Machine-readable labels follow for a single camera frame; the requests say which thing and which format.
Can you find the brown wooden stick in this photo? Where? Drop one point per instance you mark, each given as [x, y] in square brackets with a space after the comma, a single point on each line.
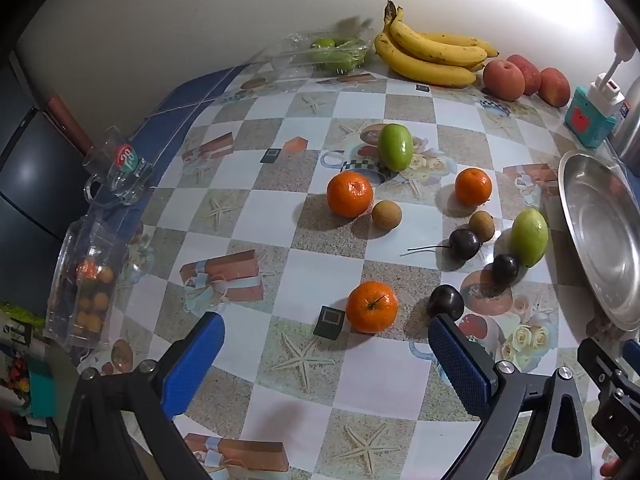
[67, 122]

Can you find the person's right hand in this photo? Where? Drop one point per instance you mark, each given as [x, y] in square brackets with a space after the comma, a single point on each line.
[609, 468]

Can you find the small teal box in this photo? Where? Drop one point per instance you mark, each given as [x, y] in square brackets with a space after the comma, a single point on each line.
[40, 387]

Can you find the tall clear plastic box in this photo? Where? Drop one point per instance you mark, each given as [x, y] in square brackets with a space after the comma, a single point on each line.
[82, 285]

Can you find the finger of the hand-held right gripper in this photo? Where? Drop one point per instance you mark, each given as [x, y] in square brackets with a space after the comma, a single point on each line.
[600, 362]
[632, 351]

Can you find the brown kiwi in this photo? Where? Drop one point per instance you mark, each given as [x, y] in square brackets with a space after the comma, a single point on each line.
[481, 224]

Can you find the teal plastic box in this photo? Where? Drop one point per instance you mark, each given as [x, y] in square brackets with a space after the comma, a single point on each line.
[587, 120]

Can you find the glass mug with round logo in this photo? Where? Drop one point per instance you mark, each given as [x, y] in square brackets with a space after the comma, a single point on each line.
[120, 165]

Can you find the pile of small kumquats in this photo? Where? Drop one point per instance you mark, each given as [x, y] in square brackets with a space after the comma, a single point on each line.
[92, 305]

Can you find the white gooseneck lamp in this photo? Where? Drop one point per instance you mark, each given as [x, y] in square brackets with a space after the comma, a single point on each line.
[612, 67]

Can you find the dark grey cabinet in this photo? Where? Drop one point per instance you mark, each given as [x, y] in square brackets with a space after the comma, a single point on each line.
[30, 175]

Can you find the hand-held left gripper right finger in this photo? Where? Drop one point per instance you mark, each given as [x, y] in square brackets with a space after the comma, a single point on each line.
[460, 365]

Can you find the clear plastic clamshell box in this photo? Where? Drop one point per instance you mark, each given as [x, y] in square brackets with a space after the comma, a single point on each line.
[300, 52]

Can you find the orange mandarin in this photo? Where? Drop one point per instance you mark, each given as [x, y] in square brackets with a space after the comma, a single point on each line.
[473, 187]
[350, 193]
[372, 307]

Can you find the stainless steel kettle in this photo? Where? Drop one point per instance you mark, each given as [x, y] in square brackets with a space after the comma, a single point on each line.
[631, 125]

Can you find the blue cloth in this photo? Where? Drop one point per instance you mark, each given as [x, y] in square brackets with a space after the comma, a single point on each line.
[195, 92]

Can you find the dark plum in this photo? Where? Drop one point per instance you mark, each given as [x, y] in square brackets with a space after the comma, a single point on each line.
[505, 269]
[446, 301]

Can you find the stainless steel plate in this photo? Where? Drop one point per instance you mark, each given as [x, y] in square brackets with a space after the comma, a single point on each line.
[600, 220]

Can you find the middle red apple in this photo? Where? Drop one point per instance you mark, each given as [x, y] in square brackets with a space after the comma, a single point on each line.
[531, 72]

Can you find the checkered printed tablecloth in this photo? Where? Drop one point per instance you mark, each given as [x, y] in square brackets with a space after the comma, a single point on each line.
[280, 240]

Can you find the green lime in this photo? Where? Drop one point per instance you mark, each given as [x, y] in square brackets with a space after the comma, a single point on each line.
[322, 43]
[342, 59]

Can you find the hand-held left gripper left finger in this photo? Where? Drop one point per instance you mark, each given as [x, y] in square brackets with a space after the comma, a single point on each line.
[195, 355]

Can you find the green packet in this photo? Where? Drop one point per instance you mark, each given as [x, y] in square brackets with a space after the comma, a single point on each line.
[17, 314]

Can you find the green mango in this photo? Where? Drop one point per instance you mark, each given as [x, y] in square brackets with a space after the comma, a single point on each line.
[529, 236]
[395, 146]

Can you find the yellow banana bunch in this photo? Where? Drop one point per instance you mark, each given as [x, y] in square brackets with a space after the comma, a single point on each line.
[425, 60]

